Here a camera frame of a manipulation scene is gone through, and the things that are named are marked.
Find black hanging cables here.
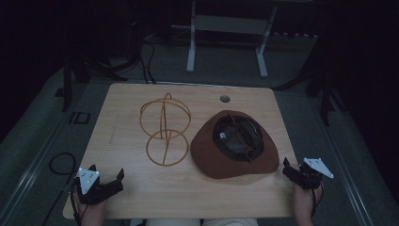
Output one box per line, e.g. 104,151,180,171
137,40,158,85

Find person's left hand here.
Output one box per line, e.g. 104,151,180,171
75,199,108,226

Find person's right hand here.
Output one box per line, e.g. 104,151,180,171
293,182,323,226

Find brown felt hat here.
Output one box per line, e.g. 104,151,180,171
189,109,280,180

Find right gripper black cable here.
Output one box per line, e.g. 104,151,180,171
310,182,325,218

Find black floor cable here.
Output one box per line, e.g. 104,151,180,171
41,152,78,226

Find white metal desk frame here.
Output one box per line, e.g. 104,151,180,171
185,0,279,79

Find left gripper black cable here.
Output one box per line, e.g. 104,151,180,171
69,184,83,226

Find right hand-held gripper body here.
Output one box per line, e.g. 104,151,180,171
281,156,335,191

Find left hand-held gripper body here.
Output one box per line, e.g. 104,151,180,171
74,167,124,206

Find black tripod stand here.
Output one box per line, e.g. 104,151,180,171
56,18,144,113

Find gold wire hat stand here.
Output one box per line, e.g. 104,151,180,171
138,92,193,168

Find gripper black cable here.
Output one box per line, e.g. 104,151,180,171
310,182,325,218
69,184,83,226

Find dark metal stand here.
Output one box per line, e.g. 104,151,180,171
272,40,349,127

